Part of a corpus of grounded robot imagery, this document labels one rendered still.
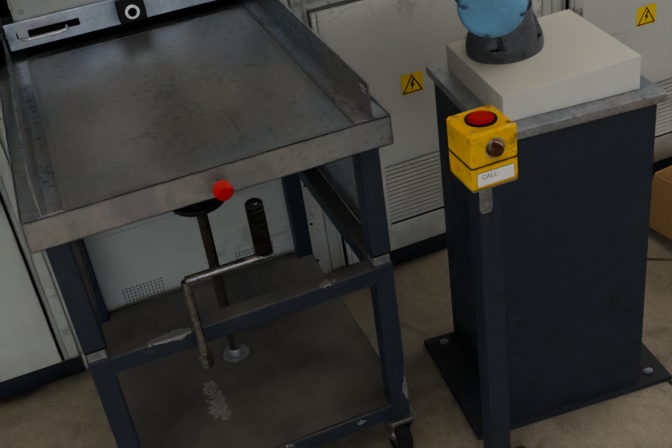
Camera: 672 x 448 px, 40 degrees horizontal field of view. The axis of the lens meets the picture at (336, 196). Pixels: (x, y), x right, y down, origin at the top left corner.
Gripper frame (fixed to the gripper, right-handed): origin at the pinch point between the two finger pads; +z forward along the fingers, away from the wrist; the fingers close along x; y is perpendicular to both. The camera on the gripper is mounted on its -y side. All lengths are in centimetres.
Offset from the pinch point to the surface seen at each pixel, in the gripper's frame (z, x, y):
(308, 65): -26.4, -34.5, 24.0
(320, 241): 44, -74, 34
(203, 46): -5.1, -23.1, 9.4
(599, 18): 18, -37, 118
